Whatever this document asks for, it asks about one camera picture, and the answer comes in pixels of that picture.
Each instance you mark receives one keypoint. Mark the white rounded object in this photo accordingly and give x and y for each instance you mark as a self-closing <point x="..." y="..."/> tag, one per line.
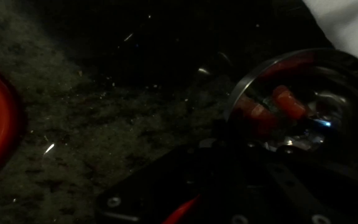
<point x="348" y="20"/>

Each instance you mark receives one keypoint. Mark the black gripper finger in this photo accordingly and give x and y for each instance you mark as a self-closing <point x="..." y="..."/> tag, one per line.
<point x="230" y="135"/>

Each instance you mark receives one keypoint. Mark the silver metal bowl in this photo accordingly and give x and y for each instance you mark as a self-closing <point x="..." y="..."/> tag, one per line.
<point x="310" y="108"/>

